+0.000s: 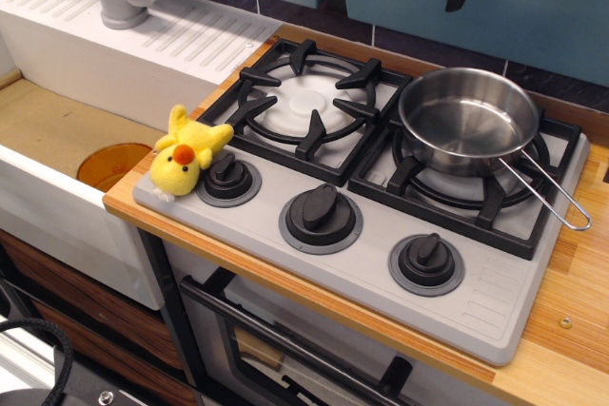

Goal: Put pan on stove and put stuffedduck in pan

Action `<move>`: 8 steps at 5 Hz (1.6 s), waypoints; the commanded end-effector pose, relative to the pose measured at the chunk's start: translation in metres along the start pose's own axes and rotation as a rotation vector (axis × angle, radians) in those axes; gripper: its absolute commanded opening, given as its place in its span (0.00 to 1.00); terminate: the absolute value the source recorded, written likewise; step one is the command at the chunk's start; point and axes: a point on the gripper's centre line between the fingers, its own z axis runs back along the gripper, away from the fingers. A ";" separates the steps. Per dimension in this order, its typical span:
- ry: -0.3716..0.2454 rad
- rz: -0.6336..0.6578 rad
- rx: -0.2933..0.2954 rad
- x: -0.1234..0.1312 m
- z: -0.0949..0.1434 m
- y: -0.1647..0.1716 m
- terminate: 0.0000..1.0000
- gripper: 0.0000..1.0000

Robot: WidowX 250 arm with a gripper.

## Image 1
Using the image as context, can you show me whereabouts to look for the white toy sink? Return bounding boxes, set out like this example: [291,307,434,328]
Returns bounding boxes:
[1,0,279,310]

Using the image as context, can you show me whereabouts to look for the black right stove knob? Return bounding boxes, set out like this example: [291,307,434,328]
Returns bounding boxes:
[388,233,465,298]

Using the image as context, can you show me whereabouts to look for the grey toy stove top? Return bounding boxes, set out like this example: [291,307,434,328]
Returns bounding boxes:
[131,37,592,368]

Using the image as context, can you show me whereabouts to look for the black stove knob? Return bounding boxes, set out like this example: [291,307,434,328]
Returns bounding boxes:
[388,233,465,298]
[279,183,363,256]
[196,153,262,208]

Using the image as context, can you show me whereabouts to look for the black middle stove knob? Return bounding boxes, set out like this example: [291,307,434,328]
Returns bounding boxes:
[279,183,363,256]

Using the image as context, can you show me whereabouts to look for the toy oven door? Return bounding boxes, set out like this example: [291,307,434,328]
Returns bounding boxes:
[179,267,493,405]

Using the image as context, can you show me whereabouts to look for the wooden drawer unit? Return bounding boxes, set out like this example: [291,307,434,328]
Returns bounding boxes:
[1,232,202,405]

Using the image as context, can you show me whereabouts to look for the stainless steel pan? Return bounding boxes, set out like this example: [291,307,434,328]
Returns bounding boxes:
[398,68,593,231]

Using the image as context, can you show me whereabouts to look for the black left stove knob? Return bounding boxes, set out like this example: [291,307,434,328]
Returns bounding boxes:
[196,153,262,208]

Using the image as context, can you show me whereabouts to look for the black left burner grate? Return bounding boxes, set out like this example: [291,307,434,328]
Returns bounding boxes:
[199,39,412,186]

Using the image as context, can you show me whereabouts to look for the black burner grate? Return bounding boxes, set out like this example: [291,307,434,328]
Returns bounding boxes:
[348,100,585,261]
[199,39,412,186]

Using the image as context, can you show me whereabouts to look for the black braided cable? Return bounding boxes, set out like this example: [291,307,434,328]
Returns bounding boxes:
[0,318,74,406]

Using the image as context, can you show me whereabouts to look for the orange plastic plate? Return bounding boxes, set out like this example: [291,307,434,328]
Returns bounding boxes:
[76,143,151,192]

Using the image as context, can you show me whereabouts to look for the yellow stuffed duck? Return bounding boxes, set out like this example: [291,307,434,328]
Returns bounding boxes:
[149,105,234,202]

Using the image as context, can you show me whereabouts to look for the black right burner grate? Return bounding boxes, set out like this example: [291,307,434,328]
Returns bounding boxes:
[348,100,585,261]

